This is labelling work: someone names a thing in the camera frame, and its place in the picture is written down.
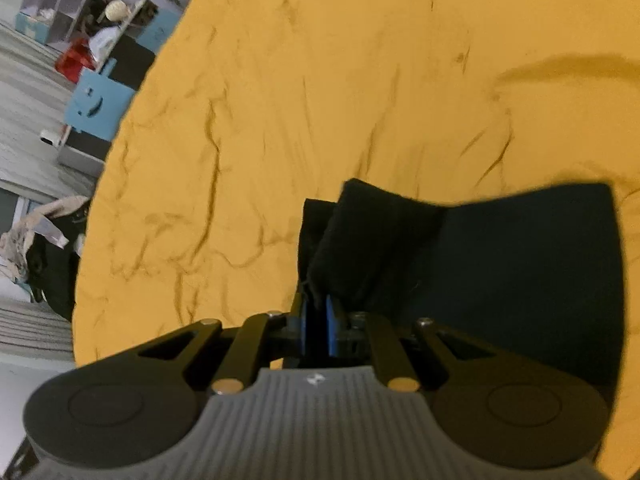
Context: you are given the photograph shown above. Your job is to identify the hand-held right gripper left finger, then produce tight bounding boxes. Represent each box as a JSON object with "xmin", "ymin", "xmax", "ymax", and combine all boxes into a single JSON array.
[{"xmin": 135, "ymin": 292, "xmax": 310, "ymax": 395}]

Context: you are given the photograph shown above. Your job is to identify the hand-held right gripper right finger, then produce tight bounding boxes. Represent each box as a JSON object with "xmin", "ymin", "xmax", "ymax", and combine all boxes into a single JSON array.
[{"xmin": 324, "ymin": 294, "xmax": 503, "ymax": 394}]

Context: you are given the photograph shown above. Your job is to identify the black pants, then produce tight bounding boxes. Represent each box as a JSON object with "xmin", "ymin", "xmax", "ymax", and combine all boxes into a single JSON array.
[{"xmin": 294, "ymin": 177, "xmax": 627, "ymax": 403}]

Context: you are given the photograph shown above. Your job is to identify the pile of clothes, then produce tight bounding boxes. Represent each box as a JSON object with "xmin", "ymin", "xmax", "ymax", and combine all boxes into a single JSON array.
[{"xmin": 0, "ymin": 195, "xmax": 92, "ymax": 322}]

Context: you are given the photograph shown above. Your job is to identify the grey desk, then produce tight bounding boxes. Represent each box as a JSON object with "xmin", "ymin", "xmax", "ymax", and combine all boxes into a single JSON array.
[{"xmin": 56, "ymin": 7, "xmax": 182, "ymax": 179}]

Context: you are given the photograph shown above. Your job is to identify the yellow quilt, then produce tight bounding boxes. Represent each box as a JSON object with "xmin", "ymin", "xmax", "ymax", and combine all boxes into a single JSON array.
[{"xmin": 72, "ymin": 0, "xmax": 640, "ymax": 367}]

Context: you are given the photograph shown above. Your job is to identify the blue smiley chair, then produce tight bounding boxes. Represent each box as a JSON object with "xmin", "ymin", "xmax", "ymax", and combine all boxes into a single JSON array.
[{"xmin": 65, "ymin": 59, "xmax": 137, "ymax": 142}]

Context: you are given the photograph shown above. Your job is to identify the red bag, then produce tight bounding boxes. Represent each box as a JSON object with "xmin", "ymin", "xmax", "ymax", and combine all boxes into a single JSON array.
[{"xmin": 55, "ymin": 37, "xmax": 95, "ymax": 84}]

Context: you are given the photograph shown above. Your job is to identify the white plastic bag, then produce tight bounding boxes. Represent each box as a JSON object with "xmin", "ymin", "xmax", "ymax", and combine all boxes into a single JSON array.
[{"xmin": 91, "ymin": 26, "xmax": 123, "ymax": 61}]

